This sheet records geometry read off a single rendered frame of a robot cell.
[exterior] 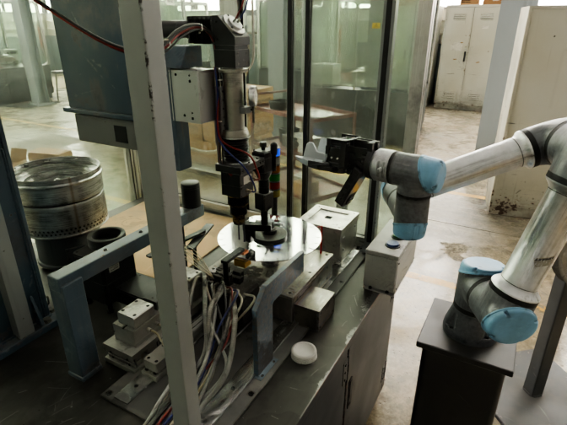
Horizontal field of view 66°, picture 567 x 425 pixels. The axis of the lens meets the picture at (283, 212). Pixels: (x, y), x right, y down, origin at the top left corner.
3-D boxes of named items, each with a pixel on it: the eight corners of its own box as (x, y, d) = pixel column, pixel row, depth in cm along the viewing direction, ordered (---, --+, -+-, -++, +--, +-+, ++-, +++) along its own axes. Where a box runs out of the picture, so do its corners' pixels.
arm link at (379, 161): (398, 179, 103) (382, 188, 97) (380, 175, 106) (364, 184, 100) (402, 147, 100) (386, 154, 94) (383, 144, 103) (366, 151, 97)
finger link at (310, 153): (296, 137, 111) (330, 142, 107) (296, 160, 113) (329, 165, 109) (290, 140, 108) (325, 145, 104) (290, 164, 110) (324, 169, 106)
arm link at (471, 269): (488, 290, 130) (496, 250, 125) (509, 318, 118) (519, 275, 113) (447, 290, 130) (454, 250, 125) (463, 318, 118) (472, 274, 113)
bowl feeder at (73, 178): (81, 234, 187) (64, 151, 173) (132, 250, 174) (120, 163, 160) (10, 265, 163) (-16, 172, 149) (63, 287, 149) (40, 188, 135)
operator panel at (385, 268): (386, 253, 172) (390, 218, 166) (414, 260, 167) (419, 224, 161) (362, 287, 149) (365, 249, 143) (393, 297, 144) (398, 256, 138)
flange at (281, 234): (250, 243, 135) (250, 235, 134) (254, 228, 146) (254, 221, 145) (286, 244, 135) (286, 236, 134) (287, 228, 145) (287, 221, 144)
